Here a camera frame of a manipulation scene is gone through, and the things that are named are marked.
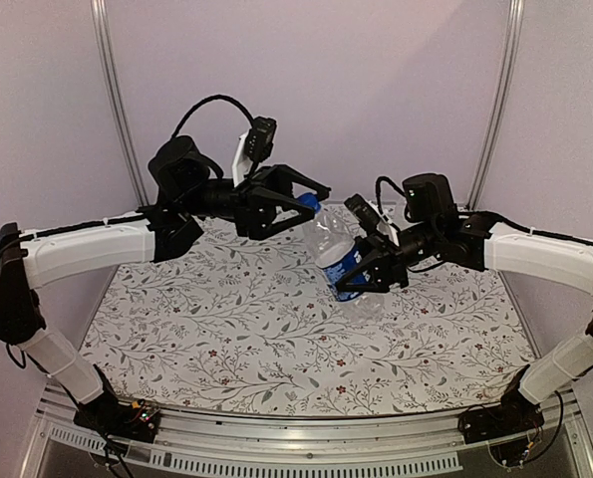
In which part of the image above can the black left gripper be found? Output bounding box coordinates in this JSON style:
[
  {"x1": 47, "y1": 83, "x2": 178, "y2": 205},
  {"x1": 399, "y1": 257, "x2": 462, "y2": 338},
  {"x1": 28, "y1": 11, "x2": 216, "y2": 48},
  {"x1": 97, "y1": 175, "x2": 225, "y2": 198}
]
[{"x1": 180, "y1": 163, "x2": 329, "y2": 239}]

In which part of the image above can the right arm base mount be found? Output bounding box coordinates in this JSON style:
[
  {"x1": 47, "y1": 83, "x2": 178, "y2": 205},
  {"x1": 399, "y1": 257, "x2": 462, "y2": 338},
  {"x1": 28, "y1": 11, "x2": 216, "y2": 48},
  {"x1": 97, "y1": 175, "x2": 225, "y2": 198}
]
[{"x1": 457, "y1": 404, "x2": 544, "y2": 468}]

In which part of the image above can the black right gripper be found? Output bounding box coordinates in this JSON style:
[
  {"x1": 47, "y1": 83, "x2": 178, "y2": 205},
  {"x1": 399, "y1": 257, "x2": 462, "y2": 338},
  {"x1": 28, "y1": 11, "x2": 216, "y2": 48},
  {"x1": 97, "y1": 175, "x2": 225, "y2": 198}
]
[{"x1": 327, "y1": 219, "x2": 440, "y2": 293}]

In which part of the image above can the aluminium corner post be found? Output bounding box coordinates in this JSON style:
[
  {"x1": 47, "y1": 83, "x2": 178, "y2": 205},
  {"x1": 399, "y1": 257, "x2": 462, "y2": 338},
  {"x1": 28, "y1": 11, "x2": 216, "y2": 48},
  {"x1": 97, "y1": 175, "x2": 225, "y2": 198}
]
[
  {"x1": 90, "y1": 0, "x2": 148, "y2": 206},
  {"x1": 467, "y1": 0, "x2": 525, "y2": 210}
]

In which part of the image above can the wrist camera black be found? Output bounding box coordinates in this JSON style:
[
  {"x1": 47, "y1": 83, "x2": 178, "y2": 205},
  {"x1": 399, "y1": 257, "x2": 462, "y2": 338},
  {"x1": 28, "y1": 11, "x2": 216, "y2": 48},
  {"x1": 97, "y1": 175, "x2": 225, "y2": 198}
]
[
  {"x1": 344, "y1": 194, "x2": 399, "y2": 246},
  {"x1": 231, "y1": 117, "x2": 277, "y2": 187}
]

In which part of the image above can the floral patterned table mat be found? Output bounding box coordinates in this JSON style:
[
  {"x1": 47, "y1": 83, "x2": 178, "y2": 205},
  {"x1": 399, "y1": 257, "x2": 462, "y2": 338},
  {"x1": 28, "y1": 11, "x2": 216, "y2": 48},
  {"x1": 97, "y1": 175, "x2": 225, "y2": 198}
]
[{"x1": 81, "y1": 220, "x2": 534, "y2": 416}]

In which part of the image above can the blue bottle cap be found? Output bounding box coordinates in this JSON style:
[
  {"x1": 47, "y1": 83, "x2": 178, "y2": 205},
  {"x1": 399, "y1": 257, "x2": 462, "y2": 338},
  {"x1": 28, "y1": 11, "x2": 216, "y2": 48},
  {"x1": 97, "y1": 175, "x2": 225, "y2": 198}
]
[{"x1": 297, "y1": 192, "x2": 322, "y2": 213}]

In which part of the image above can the right aluminium corner post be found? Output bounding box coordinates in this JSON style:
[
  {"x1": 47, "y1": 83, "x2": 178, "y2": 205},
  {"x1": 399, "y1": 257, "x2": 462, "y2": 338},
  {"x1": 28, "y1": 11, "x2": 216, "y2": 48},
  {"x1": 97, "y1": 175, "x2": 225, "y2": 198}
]
[{"x1": 467, "y1": 0, "x2": 525, "y2": 210}]

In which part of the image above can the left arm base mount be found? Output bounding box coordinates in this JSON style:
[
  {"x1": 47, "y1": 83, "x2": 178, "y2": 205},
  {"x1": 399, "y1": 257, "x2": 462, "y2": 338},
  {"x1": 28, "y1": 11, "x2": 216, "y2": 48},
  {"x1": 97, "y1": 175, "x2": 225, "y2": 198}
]
[{"x1": 74, "y1": 394, "x2": 161, "y2": 443}]

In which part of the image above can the left aluminium corner post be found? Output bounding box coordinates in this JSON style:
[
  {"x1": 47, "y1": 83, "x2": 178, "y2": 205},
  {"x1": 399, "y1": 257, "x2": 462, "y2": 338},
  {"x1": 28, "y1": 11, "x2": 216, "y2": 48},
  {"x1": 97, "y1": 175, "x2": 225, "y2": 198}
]
[{"x1": 90, "y1": 0, "x2": 148, "y2": 206}]

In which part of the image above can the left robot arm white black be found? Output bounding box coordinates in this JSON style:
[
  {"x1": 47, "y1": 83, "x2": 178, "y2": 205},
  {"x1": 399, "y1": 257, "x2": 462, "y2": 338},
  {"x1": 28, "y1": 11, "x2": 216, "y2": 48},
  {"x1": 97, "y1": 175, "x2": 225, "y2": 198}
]
[{"x1": 0, "y1": 133, "x2": 331, "y2": 432}]

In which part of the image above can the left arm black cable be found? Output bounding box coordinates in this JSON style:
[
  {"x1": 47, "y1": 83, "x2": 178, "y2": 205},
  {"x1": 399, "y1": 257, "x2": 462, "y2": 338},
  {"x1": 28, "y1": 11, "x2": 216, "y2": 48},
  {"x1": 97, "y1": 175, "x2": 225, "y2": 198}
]
[{"x1": 168, "y1": 94, "x2": 257, "y2": 140}]

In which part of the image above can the Pepsi bottle blue label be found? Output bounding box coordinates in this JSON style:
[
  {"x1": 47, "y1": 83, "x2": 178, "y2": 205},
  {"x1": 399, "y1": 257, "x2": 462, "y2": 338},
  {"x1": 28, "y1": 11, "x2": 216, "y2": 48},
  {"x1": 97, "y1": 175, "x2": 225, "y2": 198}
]
[{"x1": 303, "y1": 201, "x2": 385, "y2": 323}]

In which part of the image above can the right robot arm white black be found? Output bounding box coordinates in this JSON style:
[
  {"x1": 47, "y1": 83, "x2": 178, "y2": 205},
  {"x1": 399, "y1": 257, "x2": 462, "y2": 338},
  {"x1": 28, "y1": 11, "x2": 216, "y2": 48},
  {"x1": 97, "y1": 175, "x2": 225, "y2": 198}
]
[{"x1": 332, "y1": 173, "x2": 593, "y2": 434}]

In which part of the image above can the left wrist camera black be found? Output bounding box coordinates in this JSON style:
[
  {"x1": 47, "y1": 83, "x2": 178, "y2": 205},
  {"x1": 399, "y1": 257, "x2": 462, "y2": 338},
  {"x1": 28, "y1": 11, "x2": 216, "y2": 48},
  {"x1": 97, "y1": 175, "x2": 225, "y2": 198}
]
[{"x1": 231, "y1": 117, "x2": 277, "y2": 187}]

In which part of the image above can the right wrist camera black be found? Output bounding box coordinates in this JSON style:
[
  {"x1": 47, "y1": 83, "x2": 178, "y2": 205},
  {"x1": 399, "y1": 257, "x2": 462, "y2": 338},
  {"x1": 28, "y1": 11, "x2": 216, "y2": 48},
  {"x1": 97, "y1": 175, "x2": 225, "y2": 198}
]
[{"x1": 344, "y1": 194, "x2": 399, "y2": 246}]

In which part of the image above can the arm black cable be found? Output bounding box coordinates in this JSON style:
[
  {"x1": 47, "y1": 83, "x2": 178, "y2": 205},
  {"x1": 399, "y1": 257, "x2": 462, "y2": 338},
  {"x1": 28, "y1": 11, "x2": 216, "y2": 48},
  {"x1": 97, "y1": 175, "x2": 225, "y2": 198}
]
[
  {"x1": 374, "y1": 174, "x2": 407, "y2": 210},
  {"x1": 168, "y1": 94, "x2": 257, "y2": 140}
]

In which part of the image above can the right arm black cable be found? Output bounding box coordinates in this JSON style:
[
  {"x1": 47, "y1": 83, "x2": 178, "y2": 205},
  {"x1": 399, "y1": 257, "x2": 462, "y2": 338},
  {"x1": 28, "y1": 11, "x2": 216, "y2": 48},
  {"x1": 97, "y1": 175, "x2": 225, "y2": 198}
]
[{"x1": 374, "y1": 174, "x2": 407, "y2": 210}]

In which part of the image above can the aluminium front rail frame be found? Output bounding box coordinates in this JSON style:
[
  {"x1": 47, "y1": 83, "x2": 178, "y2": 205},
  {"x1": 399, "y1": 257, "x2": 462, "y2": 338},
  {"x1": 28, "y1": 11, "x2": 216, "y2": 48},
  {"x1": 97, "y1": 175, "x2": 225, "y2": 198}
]
[{"x1": 19, "y1": 384, "x2": 593, "y2": 477}]

